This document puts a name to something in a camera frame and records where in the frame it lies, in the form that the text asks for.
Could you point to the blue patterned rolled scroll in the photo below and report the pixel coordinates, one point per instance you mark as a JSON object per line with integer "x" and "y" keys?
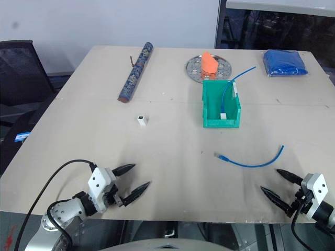
{"x": 136, "y": 72}

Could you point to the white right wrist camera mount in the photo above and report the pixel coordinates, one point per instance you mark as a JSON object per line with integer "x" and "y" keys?
{"x": 318, "y": 191}

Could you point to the round perforated metal plate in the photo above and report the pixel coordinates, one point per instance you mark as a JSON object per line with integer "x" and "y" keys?
{"x": 193, "y": 68}

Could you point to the grey rounded robot torso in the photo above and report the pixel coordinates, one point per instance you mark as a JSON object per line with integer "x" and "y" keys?
{"x": 167, "y": 244}

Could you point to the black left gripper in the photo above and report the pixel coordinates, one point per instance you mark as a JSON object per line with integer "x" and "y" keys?
{"x": 117, "y": 200}

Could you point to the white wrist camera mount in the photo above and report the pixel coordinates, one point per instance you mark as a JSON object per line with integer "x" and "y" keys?
{"x": 318, "y": 191}
{"x": 98, "y": 183}

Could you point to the black office chair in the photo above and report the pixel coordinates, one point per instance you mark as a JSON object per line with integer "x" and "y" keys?
{"x": 18, "y": 75}

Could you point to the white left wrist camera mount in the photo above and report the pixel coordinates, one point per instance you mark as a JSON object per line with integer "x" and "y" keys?
{"x": 98, "y": 183}

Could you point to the blue label sticker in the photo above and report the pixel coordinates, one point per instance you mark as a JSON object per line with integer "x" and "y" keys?
{"x": 22, "y": 136}

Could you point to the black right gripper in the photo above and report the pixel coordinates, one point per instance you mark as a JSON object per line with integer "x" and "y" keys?
{"x": 302, "y": 201}

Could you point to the dark glass panel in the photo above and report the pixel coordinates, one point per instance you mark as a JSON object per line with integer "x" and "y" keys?
{"x": 274, "y": 26}

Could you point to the green plastic bin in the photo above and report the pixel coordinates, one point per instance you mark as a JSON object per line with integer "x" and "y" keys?
{"x": 212, "y": 104}

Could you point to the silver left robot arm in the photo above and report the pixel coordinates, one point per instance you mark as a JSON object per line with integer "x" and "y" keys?
{"x": 62, "y": 211}

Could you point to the small white adapter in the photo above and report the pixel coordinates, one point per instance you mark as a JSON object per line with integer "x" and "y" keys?
{"x": 142, "y": 121}

